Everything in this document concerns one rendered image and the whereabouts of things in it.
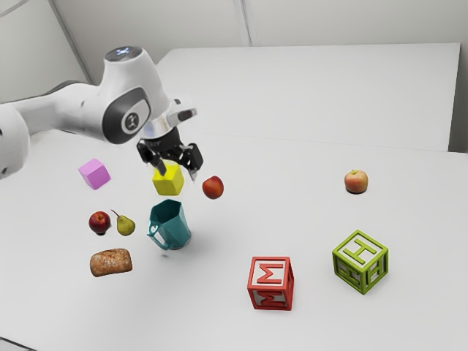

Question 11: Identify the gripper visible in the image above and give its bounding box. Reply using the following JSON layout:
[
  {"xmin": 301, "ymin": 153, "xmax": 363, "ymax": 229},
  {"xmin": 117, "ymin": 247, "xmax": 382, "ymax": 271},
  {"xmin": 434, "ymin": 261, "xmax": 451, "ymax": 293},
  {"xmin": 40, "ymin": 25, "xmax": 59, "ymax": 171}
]
[{"xmin": 136, "ymin": 126, "xmax": 204, "ymax": 183}]

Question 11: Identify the yellow cube block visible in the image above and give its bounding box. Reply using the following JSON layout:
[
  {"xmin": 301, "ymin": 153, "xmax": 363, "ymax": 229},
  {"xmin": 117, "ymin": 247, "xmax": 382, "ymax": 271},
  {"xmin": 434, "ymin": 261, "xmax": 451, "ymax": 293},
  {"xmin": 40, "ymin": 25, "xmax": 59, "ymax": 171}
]
[{"xmin": 151, "ymin": 159, "xmax": 185, "ymax": 196}]

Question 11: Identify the red orange apple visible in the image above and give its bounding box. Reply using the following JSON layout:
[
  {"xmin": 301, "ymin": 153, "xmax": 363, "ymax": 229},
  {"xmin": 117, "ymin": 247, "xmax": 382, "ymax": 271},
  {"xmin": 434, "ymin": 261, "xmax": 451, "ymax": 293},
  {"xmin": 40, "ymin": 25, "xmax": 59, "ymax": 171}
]
[{"xmin": 202, "ymin": 175, "xmax": 225, "ymax": 200}]

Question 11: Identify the teal faceted mug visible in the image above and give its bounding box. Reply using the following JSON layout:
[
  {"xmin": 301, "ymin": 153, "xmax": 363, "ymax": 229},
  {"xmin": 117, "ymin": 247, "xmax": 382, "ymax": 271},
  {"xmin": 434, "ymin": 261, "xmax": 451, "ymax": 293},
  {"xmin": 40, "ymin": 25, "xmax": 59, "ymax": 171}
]
[{"xmin": 146, "ymin": 199, "xmax": 192, "ymax": 252}]

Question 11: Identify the green yellow pear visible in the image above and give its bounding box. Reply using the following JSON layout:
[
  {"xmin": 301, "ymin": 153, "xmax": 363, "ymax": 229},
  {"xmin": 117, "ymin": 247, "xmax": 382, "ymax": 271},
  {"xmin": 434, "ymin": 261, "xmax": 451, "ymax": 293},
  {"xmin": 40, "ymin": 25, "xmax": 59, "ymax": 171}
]
[{"xmin": 110, "ymin": 209, "xmax": 136, "ymax": 237}]

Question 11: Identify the pink cube block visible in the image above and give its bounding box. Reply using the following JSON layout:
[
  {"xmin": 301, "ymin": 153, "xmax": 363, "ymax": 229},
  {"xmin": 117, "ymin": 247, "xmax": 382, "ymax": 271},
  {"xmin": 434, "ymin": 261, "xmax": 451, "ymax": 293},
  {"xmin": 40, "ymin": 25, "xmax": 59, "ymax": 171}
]
[{"xmin": 78, "ymin": 158, "xmax": 111, "ymax": 190}]

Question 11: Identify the dark red apple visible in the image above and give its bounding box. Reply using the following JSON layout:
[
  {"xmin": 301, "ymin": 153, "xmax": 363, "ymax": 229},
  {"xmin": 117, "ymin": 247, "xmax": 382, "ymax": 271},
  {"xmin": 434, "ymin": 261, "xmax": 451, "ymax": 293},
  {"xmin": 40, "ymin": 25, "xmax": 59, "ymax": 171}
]
[{"xmin": 88, "ymin": 211, "xmax": 111, "ymax": 235}]

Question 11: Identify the brown bread loaf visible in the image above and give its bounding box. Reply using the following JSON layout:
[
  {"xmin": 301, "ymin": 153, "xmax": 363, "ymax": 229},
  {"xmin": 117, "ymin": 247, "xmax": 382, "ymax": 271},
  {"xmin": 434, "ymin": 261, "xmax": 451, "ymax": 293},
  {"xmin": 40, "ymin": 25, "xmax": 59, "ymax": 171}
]
[{"xmin": 89, "ymin": 248, "xmax": 133, "ymax": 278}]

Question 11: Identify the red letter block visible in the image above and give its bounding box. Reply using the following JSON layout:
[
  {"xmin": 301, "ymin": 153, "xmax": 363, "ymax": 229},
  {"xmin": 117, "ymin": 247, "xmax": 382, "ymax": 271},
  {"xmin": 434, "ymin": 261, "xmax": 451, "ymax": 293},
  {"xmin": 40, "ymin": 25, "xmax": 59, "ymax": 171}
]
[{"xmin": 246, "ymin": 255, "xmax": 295, "ymax": 312}]

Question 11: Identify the pale yellow red apple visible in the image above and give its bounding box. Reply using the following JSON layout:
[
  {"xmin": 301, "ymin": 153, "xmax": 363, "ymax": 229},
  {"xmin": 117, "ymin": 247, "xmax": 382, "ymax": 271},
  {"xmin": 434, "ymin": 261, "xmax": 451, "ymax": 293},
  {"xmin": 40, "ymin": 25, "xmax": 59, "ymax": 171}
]
[{"xmin": 343, "ymin": 169, "xmax": 369, "ymax": 195}]

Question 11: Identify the green letter block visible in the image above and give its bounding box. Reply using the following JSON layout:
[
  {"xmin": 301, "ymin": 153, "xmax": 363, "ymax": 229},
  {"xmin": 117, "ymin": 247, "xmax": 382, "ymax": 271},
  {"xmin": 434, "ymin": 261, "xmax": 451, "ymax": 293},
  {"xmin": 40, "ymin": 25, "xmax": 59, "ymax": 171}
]
[{"xmin": 331, "ymin": 229, "xmax": 390, "ymax": 296}]

